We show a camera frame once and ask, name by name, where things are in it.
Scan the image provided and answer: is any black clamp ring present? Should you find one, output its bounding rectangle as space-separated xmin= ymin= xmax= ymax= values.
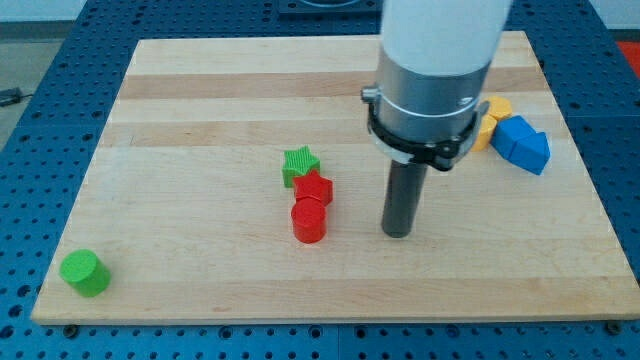
xmin=366 ymin=101 xmax=491 ymax=173

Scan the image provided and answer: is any green cylinder block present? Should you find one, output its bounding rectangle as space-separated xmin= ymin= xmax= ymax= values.
xmin=59 ymin=249 xmax=111 ymax=297

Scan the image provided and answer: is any red cylinder block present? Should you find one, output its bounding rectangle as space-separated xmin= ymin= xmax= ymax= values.
xmin=291 ymin=198 xmax=327 ymax=244

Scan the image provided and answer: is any red star block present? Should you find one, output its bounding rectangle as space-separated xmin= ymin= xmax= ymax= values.
xmin=293 ymin=170 xmax=333 ymax=205

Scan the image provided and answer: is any blue cube block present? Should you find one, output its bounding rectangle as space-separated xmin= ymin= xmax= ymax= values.
xmin=490 ymin=116 xmax=535 ymax=160

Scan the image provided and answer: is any wooden board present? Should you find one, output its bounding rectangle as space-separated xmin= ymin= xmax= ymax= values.
xmin=31 ymin=31 xmax=639 ymax=325

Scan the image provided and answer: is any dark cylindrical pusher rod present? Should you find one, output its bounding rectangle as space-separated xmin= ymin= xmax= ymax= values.
xmin=381 ymin=161 xmax=428 ymax=238

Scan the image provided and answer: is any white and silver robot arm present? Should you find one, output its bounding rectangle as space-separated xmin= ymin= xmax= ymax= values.
xmin=361 ymin=0 xmax=512 ymax=171

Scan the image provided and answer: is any green star block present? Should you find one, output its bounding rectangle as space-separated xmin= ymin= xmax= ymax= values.
xmin=281 ymin=146 xmax=321 ymax=188

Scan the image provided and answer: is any black device on floor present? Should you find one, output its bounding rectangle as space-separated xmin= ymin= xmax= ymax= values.
xmin=0 ymin=87 xmax=23 ymax=107

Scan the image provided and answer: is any yellow block behind arm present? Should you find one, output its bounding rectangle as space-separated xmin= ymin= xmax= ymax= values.
xmin=471 ymin=115 xmax=498 ymax=152

